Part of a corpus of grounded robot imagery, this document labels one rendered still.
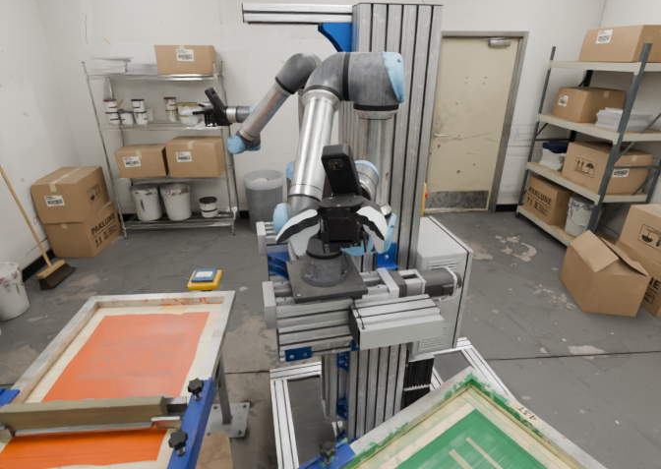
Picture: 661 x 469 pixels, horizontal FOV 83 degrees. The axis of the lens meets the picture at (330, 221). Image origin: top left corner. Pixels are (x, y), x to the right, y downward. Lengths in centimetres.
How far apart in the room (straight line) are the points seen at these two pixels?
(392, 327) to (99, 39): 433
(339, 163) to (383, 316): 69
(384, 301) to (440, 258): 31
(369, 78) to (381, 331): 70
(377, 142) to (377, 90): 13
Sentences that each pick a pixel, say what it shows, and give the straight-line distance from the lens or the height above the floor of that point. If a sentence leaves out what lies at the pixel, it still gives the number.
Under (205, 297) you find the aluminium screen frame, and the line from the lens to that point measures 165.
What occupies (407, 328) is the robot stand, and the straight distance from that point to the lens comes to 118.
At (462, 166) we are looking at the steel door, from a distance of 506.
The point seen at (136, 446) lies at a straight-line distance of 126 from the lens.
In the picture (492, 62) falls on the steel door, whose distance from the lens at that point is 496.
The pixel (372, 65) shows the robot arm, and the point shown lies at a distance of 95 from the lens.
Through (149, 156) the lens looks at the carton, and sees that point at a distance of 441.
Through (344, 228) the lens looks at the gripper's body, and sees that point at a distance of 59.
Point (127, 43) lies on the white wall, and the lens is 478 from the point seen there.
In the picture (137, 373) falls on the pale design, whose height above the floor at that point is 96.
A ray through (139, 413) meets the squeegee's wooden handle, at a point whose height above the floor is 103.
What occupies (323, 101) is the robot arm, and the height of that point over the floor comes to 180.
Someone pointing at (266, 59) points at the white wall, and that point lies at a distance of 444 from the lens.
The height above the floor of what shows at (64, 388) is 96.
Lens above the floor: 190
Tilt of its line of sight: 24 degrees down
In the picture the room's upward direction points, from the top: straight up
